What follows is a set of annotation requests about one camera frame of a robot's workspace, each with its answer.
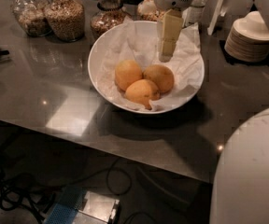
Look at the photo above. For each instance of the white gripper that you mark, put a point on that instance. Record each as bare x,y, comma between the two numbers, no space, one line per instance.
172,26

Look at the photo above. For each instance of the orange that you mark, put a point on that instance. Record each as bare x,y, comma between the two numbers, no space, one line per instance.
142,92
161,75
126,73

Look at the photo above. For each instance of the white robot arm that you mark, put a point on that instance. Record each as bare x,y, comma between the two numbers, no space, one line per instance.
240,192

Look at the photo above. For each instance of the white ceramic bowl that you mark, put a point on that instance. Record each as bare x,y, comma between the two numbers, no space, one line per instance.
94,62

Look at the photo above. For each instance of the small glass bottle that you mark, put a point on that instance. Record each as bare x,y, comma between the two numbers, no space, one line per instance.
195,12

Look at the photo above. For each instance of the right glass jar with cereal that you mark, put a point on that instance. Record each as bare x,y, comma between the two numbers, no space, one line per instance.
148,11

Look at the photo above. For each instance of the white paper liner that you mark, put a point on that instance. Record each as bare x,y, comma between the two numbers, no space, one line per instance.
128,47

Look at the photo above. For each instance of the centre glass jar with granola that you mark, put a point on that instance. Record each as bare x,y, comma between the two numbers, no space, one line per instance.
110,14

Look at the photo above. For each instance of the stack of white plates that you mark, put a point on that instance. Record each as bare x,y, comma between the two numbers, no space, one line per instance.
248,40

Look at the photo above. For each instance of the grain filled glass jar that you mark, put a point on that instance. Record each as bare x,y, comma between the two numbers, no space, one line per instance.
66,19

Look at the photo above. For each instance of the far left glass jar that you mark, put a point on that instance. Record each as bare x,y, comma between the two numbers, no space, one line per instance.
30,16

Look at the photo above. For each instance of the blue and metal floor box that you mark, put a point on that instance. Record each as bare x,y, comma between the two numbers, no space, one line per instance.
79,206

